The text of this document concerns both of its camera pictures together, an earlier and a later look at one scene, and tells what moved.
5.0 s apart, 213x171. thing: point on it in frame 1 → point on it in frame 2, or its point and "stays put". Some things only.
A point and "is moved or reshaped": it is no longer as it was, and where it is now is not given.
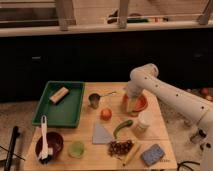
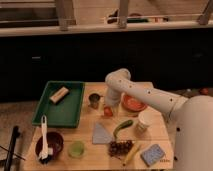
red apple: x=106 y=114 is moved or reshaped
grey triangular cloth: x=100 y=135 stays put
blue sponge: x=153 y=154 stays put
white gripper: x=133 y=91 → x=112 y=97
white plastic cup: x=144 y=122 stays put
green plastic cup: x=76 y=149 stays put
